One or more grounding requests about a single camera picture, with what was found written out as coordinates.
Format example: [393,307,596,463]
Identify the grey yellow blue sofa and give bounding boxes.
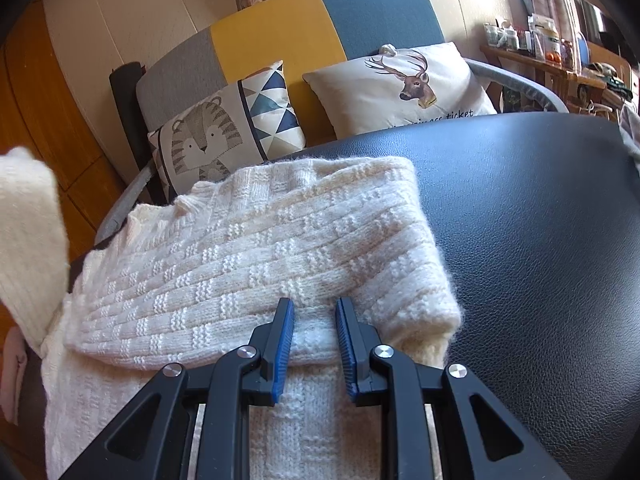
[92,0,571,246]

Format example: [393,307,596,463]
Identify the black rolled mat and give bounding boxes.
[109,61,156,191]

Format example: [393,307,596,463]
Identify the pink cloth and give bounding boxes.
[0,327,27,426]

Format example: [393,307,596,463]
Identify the white plastic container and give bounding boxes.
[529,14,558,56]

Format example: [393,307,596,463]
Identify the tiger print pillow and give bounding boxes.
[147,60,307,196]

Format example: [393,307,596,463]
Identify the white knit sweater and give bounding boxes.
[0,146,463,480]

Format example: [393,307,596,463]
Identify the grey cloth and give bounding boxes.
[619,105,640,161]

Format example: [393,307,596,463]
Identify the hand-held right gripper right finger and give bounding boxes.
[334,297,571,480]

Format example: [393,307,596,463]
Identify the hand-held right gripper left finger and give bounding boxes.
[60,297,296,480]

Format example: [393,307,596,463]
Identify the wooden shelf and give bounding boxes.
[480,42,632,117]

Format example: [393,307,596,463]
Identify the deer print pillow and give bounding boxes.
[302,42,498,140]

